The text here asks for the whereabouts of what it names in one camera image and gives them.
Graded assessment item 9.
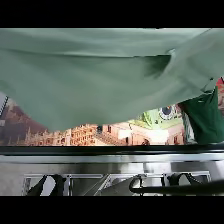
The pale green shirt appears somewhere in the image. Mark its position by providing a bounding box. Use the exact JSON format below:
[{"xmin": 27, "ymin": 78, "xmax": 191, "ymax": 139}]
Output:
[{"xmin": 0, "ymin": 27, "xmax": 224, "ymax": 133}]

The dark green garment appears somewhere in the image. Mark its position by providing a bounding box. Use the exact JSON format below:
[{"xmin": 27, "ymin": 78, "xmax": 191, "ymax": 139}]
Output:
[{"xmin": 180, "ymin": 85, "xmax": 224, "ymax": 145}]

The red garment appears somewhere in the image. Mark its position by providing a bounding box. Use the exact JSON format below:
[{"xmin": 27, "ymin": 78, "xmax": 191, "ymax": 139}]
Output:
[{"xmin": 215, "ymin": 77, "xmax": 224, "ymax": 115}]

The silver frame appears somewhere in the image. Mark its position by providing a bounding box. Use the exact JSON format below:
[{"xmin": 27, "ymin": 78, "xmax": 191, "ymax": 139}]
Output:
[{"xmin": 0, "ymin": 152, "xmax": 224, "ymax": 197}]

